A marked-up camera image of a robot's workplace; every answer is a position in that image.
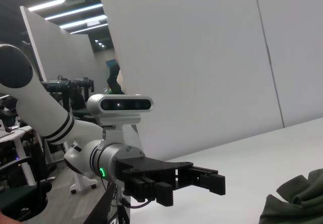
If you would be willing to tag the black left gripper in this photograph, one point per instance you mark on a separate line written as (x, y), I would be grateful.
(151, 166)

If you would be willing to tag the dark green FREE t-shirt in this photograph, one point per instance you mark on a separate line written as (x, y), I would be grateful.
(297, 209)

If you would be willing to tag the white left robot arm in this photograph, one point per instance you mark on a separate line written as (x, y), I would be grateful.
(32, 103)

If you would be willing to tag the white caster foot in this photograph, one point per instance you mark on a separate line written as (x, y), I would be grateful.
(80, 183)

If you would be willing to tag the white room divider panel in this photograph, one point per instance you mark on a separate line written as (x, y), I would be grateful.
(63, 57)

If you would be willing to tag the white office desk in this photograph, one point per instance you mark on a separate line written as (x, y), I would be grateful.
(15, 133)

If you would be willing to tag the ceiling air vent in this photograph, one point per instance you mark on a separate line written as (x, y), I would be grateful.
(73, 1)

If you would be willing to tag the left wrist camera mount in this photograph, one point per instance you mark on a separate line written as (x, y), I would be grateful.
(113, 133)

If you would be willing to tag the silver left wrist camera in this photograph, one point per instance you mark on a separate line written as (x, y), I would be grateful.
(121, 105)

